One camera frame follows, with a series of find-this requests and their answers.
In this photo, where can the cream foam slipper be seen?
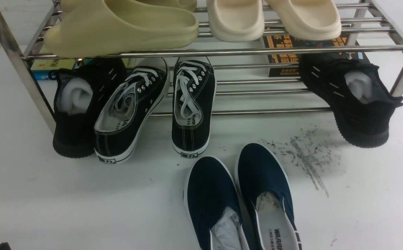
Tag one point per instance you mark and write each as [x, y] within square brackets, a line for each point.
[310, 20]
[236, 20]

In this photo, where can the cream foam slipper left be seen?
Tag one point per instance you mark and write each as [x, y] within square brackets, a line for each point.
[236, 20]

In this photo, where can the cream foam slipper right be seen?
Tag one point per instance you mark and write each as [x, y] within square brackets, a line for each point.
[310, 20]

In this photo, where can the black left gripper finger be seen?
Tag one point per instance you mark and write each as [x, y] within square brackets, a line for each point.
[5, 246]

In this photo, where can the black canvas lace sneaker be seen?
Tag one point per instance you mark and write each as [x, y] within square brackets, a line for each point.
[119, 124]
[194, 90]

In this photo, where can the silver metal shoe rack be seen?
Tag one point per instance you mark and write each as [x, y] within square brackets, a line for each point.
[366, 11]

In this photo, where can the yellow blue book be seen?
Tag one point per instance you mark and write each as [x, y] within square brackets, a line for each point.
[41, 68]

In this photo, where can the black knit sneaker right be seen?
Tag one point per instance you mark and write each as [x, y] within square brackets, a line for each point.
[361, 104]

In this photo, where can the navy slip-on shoe right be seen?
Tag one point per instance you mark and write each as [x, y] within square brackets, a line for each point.
[265, 190]

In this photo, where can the navy slip-on shoe left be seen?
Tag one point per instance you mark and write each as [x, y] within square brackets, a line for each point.
[212, 203]

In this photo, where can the navy slip-on shoe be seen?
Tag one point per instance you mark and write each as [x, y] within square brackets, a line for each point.
[265, 190]
[212, 203]

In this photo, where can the black orange book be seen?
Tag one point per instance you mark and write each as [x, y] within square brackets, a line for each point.
[285, 43]

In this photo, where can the olive green foam slipper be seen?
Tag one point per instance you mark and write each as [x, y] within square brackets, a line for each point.
[106, 27]

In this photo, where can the black knit sneaker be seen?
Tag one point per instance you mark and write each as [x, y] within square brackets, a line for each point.
[80, 97]
[361, 104]

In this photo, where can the black knit sneaker left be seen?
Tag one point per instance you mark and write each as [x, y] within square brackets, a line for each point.
[80, 97]

